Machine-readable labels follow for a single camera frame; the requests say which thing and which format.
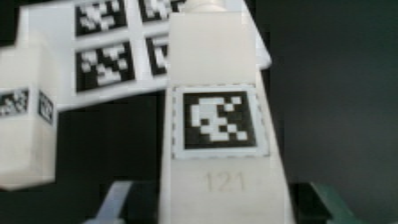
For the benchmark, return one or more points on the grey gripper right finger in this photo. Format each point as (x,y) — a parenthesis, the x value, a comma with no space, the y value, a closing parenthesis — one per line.
(318,205)

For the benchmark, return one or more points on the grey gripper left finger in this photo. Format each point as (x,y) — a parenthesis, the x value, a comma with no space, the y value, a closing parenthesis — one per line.
(110,208)

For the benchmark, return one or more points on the white desk leg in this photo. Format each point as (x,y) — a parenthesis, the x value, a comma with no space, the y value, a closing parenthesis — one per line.
(222,184)
(28,79)

